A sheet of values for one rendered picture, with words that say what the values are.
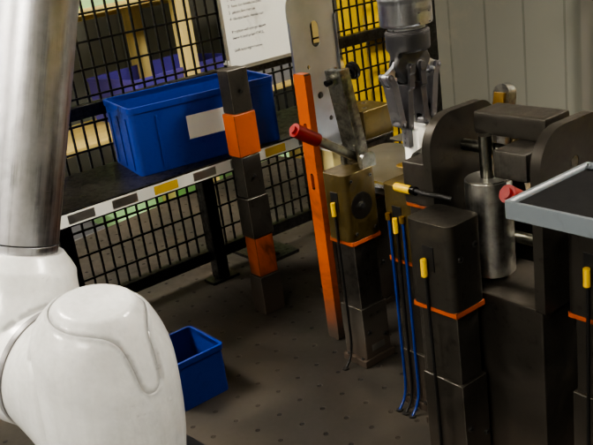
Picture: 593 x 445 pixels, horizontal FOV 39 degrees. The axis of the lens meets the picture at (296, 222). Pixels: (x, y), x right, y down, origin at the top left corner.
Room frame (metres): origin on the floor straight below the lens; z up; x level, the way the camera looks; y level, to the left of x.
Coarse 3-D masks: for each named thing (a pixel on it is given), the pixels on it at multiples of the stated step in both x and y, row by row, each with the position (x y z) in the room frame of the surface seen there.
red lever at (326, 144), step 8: (296, 128) 1.25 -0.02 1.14; (304, 128) 1.26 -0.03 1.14; (296, 136) 1.25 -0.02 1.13; (304, 136) 1.25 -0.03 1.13; (312, 136) 1.26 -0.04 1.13; (320, 136) 1.27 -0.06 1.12; (312, 144) 1.26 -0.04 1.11; (320, 144) 1.27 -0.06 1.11; (328, 144) 1.28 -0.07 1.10; (336, 144) 1.29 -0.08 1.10; (336, 152) 1.29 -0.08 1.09; (344, 152) 1.30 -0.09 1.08; (352, 152) 1.31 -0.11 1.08; (352, 160) 1.31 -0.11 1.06
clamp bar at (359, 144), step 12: (336, 72) 1.29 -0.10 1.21; (348, 72) 1.30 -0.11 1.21; (360, 72) 1.32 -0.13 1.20; (324, 84) 1.30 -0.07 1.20; (336, 84) 1.30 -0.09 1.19; (348, 84) 1.30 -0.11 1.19; (336, 96) 1.31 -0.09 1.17; (348, 96) 1.30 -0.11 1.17; (336, 108) 1.32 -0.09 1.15; (348, 108) 1.29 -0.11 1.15; (336, 120) 1.32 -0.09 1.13; (348, 120) 1.30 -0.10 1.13; (360, 120) 1.31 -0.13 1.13; (348, 132) 1.31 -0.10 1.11; (360, 132) 1.31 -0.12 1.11; (348, 144) 1.32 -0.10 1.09; (360, 144) 1.30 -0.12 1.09
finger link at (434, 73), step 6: (438, 60) 1.43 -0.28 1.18; (438, 66) 1.43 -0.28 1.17; (426, 72) 1.44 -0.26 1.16; (432, 72) 1.42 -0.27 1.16; (438, 72) 1.43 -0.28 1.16; (432, 78) 1.42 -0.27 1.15; (438, 78) 1.43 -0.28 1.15; (426, 84) 1.43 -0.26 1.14; (432, 84) 1.42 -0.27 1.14; (426, 90) 1.43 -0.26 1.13; (432, 90) 1.42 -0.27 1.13; (432, 96) 1.42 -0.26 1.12; (432, 102) 1.42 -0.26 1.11; (432, 108) 1.42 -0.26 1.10; (432, 114) 1.42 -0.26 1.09
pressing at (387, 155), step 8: (384, 144) 1.60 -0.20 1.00; (392, 144) 1.59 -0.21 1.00; (400, 144) 1.58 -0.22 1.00; (376, 152) 1.55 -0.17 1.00; (384, 152) 1.55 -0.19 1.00; (392, 152) 1.54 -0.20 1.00; (400, 152) 1.53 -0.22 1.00; (376, 160) 1.50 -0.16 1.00; (384, 160) 1.49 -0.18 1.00; (392, 160) 1.49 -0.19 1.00; (400, 160) 1.48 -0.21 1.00; (376, 168) 1.45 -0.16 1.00; (384, 168) 1.44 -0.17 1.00; (392, 168) 1.44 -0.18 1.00; (400, 168) 1.43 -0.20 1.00; (376, 176) 1.40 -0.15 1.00; (384, 176) 1.40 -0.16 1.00; (392, 176) 1.39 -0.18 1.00; (376, 184) 1.35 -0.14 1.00; (376, 192) 1.35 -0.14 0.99; (384, 192) 1.33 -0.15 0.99
